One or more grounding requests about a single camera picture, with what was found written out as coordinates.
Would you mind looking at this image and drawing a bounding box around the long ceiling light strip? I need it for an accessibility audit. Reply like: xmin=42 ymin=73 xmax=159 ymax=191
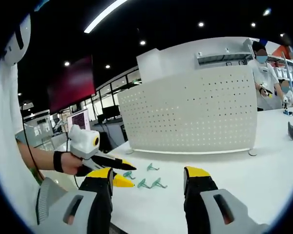
xmin=84 ymin=0 xmax=129 ymax=34

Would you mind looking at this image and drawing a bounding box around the white storage shelving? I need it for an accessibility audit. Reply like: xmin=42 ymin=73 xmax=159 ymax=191
xmin=268 ymin=45 xmax=293 ymax=109

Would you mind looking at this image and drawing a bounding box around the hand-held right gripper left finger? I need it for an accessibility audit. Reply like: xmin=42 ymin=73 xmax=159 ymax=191
xmin=36 ymin=167 xmax=114 ymax=234

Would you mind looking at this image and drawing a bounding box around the black computer monitor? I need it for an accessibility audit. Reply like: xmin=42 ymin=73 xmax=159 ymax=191
xmin=97 ymin=105 xmax=121 ymax=123

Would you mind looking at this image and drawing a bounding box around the white perforated mounting plate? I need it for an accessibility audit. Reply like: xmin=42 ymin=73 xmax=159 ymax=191
xmin=117 ymin=65 xmax=259 ymax=157

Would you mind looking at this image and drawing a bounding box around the white chest-worn device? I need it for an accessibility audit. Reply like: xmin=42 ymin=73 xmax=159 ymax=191
xmin=2 ymin=12 xmax=32 ymax=67

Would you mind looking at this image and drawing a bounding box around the black device cable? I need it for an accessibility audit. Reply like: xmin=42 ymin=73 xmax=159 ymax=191
xmin=20 ymin=103 xmax=44 ymax=181

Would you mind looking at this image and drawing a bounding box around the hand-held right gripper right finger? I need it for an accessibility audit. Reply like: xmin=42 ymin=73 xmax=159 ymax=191
xmin=184 ymin=166 xmax=269 ymax=234

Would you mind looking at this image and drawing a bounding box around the grey wall rack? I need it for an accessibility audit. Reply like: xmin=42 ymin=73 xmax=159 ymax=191
xmin=194 ymin=51 xmax=254 ymax=66

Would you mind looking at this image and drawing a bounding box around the small white toy robot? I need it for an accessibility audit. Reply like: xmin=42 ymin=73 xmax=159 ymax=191
xmin=282 ymin=95 xmax=293 ymax=117

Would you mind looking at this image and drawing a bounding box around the white partition block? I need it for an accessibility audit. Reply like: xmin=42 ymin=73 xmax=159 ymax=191
xmin=136 ymin=36 xmax=254 ymax=84

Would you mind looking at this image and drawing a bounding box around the lit computer monitor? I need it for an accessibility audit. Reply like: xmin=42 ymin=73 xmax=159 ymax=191
xmin=66 ymin=108 xmax=91 ymax=133

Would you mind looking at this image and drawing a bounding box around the dark red hanging screen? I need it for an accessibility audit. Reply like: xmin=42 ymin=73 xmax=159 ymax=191
xmin=47 ymin=55 xmax=97 ymax=115

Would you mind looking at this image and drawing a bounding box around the person's left hand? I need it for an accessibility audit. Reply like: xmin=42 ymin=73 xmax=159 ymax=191
xmin=54 ymin=151 xmax=86 ymax=176

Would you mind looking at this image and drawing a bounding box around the person's white shirt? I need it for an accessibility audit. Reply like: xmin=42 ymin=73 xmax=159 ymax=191
xmin=0 ymin=58 xmax=43 ymax=230

